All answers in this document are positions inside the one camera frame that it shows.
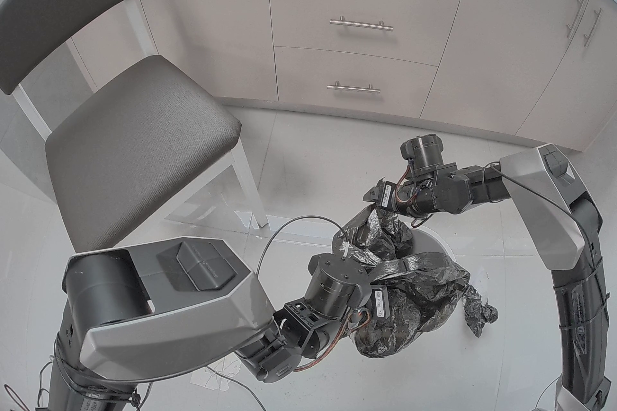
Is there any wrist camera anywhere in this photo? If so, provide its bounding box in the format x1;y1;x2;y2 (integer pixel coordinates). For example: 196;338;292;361
362;177;402;210
369;284;391;320

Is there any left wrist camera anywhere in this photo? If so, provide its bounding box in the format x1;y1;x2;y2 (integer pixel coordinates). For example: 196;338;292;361
369;284;391;320

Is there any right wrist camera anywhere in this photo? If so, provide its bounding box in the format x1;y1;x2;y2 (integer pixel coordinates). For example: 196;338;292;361
362;177;402;210

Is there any crumpled black plastic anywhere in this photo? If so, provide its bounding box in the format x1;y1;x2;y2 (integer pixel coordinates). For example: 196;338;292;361
463;285;498;337

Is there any black cable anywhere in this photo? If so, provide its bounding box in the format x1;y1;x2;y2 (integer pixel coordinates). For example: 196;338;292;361
255;215;350;280

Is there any dark grey white-framed chair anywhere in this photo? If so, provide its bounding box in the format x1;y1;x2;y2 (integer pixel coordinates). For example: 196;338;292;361
0;0;268;253

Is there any black plastic bag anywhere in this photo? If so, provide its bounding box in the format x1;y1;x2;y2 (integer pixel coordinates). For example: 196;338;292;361
333;207;470;359

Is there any white trash bin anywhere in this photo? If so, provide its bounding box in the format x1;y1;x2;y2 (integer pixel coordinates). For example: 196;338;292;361
410;228;461;266

